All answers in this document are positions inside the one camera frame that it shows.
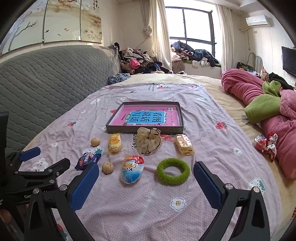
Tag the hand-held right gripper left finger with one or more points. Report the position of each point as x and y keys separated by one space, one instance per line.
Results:
x=84 y=185

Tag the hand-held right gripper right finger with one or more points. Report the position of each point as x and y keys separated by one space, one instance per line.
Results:
x=205 y=185

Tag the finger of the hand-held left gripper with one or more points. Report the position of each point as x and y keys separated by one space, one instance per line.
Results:
x=53 y=169
x=30 y=153

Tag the blue cookie packet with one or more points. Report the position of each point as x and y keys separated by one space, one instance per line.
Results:
x=89 y=160

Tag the walnut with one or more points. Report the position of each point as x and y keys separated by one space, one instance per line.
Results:
x=107 y=167

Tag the small potato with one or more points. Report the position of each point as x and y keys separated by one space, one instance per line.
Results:
x=95 y=141

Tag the clear wafer biscuit packet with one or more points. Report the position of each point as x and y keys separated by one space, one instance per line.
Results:
x=184 y=144

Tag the red and white toy egg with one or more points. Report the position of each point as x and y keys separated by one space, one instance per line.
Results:
x=133 y=169

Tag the yellow cake packet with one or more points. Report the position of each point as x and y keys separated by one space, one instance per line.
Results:
x=114 y=143

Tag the grey shallow box tray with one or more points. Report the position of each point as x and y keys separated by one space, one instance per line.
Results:
x=111 y=128

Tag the beige hair scrunchie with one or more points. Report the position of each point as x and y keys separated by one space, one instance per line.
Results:
x=148 y=140

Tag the pink printed bedsheet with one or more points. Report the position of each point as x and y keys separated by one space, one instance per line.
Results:
x=143 y=204

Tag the grey quilted headboard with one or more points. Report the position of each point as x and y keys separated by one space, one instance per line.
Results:
x=46 y=88

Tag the red and white candy wrapper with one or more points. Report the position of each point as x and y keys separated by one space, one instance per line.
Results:
x=259 y=142

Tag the red and white scrunchie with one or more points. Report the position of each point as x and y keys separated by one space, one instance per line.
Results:
x=271 y=144

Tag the green blanket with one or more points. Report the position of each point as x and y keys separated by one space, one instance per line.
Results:
x=263 y=106

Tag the pink quilt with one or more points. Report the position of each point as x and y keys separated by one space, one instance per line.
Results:
x=245 y=85

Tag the dark blue patterned cloth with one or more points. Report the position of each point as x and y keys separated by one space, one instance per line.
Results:
x=118 y=78

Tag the cluttered side table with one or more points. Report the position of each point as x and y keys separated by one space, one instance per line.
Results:
x=245 y=67

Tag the black garment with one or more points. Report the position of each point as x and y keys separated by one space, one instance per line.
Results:
x=281 y=81

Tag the clothes on windowsill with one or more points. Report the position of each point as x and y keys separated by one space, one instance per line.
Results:
x=196 y=54

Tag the pile of clothes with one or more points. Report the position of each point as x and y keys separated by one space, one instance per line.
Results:
x=138 y=61

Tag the black television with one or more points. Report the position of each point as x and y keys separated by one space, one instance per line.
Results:
x=289 y=61

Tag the cream curtain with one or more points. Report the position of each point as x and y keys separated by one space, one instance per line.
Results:
x=225 y=37
x=159 y=34

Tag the window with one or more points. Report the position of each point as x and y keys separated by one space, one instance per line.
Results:
x=196 y=23

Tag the white air conditioner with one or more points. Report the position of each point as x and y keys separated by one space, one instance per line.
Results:
x=259 y=20

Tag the floral wall poster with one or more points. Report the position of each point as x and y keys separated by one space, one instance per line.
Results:
x=57 y=20

